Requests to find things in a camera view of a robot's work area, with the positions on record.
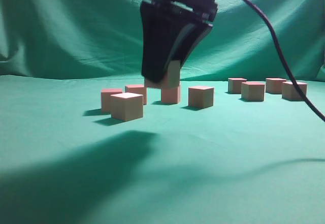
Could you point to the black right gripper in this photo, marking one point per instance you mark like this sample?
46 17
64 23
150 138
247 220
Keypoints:
170 32

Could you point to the left-column red cube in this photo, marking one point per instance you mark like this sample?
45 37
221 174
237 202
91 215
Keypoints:
235 85
171 95
253 91
126 106

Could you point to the right-column red cube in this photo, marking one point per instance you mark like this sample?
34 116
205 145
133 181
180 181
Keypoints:
289 92
201 96
171 79
106 97
274 85

